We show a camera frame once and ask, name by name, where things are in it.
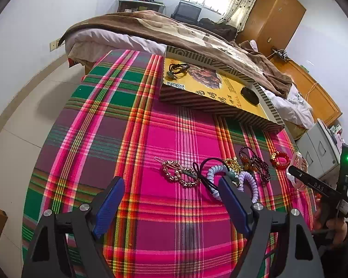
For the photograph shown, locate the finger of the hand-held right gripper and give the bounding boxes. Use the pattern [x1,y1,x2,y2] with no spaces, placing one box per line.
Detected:
[288,166,315,186]

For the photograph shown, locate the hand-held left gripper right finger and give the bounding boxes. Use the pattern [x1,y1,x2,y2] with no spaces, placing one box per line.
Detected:
[217,177,325,278]

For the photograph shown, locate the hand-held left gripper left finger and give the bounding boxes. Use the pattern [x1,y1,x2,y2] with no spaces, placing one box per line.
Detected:
[22,176,125,278]

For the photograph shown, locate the clear plastic bangle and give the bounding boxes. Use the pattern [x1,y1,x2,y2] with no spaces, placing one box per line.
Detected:
[286,152,308,192]

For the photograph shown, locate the black hair tie teal bead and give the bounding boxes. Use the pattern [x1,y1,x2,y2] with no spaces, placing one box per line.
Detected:
[192,158,238,193]

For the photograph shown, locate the purple spiral hair tie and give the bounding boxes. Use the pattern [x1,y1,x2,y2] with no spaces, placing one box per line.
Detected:
[206,165,259,203]

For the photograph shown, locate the dark red bead bracelet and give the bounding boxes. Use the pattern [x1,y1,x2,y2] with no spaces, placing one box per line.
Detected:
[239,146,271,181]

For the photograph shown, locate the rhinestone hair clip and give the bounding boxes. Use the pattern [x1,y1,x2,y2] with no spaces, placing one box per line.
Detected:
[154,156,200,188]

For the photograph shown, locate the black bangle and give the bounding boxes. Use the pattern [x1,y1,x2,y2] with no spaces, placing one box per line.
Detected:
[240,86,260,104]

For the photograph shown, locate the yellow printed cardboard box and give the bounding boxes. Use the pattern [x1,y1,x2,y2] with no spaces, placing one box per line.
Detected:
[158,46,285,134]

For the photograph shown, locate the black hair tie grey heart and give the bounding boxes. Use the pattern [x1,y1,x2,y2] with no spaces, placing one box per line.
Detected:
[166,63,190,79]

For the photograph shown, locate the person's right forearm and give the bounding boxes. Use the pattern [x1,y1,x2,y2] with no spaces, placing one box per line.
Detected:
[322,221,348,278]

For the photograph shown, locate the person's right hand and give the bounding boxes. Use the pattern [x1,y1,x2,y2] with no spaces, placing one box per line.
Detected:
[313,208,348,245]

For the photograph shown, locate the grey metal cabinet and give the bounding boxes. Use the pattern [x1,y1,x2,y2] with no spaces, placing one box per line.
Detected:
[296,119,344,177]

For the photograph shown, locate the plaid bed sheet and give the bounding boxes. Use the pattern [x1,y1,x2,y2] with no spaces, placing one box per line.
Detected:
[22,49,318,278]

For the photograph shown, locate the wooden wardrobe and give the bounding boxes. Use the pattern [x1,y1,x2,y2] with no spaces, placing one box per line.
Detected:
[235,0,307,57]

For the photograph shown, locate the white quilt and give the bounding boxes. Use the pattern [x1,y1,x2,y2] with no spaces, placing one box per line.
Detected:
[68,30,315,129]

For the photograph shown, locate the dark cloth pile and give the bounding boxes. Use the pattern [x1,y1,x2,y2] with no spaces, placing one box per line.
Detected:
[199,18,238,41]

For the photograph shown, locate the patterned curtain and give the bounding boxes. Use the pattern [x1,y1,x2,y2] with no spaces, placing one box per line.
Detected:
[219,0,263,32]

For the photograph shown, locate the black television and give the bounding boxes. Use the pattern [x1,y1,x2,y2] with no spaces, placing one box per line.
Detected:
[171,1,203,22]

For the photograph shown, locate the wooden desk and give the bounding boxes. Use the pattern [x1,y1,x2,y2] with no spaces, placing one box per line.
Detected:
[117,0,166,13]

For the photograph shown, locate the gold bead bracelet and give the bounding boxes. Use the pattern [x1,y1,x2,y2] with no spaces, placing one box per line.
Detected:
[224,157,242,172]

